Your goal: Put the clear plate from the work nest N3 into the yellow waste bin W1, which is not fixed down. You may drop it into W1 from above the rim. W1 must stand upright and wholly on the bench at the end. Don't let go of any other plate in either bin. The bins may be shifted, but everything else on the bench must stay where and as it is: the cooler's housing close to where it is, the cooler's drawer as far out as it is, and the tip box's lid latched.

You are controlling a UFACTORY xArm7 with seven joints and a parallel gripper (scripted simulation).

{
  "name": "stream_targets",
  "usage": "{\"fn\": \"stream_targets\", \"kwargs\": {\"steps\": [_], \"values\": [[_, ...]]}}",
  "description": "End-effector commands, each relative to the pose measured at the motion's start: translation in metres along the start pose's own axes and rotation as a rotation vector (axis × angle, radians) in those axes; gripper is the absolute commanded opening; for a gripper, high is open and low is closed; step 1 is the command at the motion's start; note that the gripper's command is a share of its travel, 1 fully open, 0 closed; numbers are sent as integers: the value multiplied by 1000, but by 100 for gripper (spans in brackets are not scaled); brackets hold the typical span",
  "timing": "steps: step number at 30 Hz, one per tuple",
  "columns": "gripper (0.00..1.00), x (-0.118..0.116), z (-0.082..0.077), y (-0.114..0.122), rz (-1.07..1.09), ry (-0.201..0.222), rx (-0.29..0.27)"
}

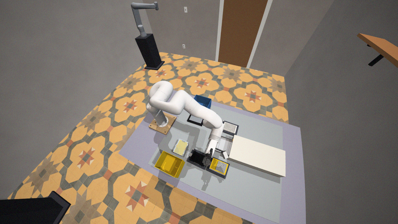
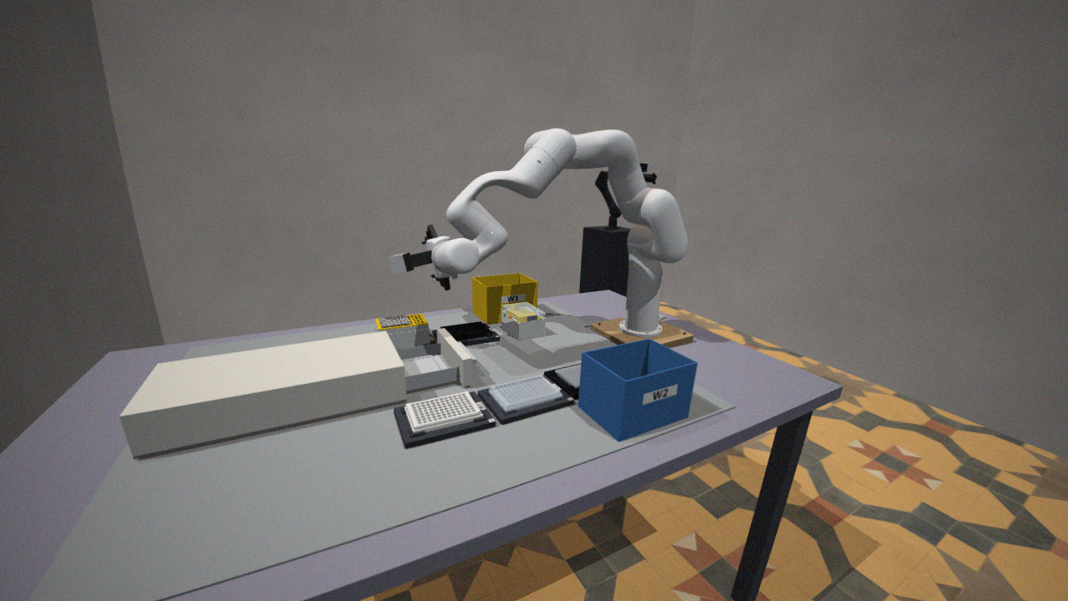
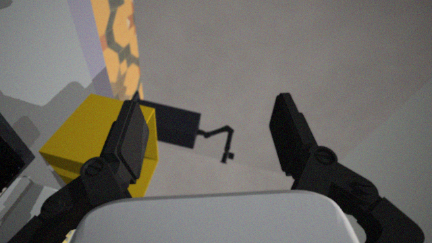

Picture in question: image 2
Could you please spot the yellow open-top bin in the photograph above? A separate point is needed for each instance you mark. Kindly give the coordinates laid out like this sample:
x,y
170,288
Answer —
x,y
490,292

